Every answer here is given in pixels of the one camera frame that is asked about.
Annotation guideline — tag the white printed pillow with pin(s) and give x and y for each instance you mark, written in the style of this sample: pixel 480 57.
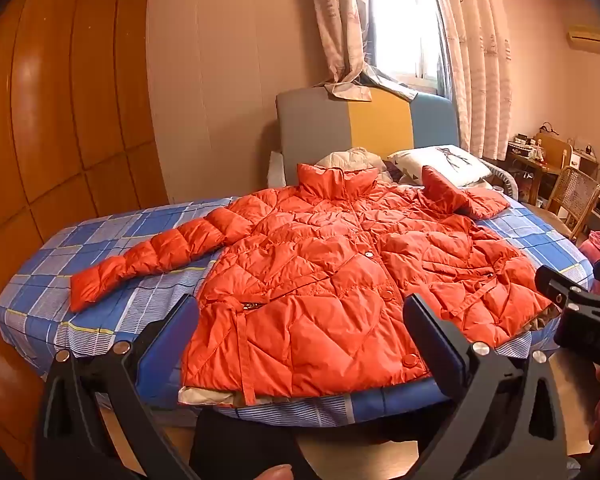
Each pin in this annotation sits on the white printed pillow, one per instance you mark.
pixel 442 162

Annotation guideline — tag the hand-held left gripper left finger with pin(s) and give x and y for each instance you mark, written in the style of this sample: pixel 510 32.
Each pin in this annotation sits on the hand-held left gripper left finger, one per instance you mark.
pixel 166 345

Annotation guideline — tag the wicker chair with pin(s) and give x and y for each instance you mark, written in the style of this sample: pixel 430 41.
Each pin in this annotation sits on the wicker chair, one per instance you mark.
pixel 570 200

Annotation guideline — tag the grey bed rail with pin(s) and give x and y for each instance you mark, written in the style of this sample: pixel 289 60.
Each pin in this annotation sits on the grey bed rail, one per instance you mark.
pixel 502 180

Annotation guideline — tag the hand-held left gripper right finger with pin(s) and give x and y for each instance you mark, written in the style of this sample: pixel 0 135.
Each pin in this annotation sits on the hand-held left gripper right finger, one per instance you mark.
pixel 442 350

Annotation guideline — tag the orange quilted jacket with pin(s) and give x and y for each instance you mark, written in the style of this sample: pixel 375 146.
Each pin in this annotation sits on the orange quilted jacket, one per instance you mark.
pixel 325 280

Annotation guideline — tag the wooden desk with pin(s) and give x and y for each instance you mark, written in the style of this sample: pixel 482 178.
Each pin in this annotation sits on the wooden desk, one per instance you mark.
pixel 540 160

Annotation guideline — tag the white air conditioner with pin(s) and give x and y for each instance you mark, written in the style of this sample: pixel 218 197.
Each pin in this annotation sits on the white air conditioner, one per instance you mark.
pixel 591 36

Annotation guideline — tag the window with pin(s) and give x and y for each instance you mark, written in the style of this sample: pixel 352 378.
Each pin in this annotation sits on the window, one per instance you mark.
pixel 405 20

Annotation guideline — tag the person's dark pants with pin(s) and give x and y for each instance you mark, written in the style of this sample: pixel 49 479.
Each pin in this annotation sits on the person's dark pants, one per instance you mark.
pixel 240 440

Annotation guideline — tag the wooden wardrobe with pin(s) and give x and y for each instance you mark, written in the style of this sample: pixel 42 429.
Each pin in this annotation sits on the wooden wardrobe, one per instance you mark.
pixel 55 125

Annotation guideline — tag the bed with blue plaid sheet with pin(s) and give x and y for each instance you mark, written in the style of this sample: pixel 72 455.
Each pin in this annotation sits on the bed with blue plaid sheet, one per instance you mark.
pixel 105 285

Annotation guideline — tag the person's left hand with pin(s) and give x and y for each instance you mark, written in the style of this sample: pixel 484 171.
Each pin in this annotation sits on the person's left hand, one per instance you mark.
pixel 271 473

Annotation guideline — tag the beige quilt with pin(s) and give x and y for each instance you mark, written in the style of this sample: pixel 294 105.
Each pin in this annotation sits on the beige quilt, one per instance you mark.
pixel 347 157

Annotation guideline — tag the grey yellow blue headboard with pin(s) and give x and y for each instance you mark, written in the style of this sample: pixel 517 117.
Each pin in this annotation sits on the grey yellow blue headboard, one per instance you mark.
pixel 330 130

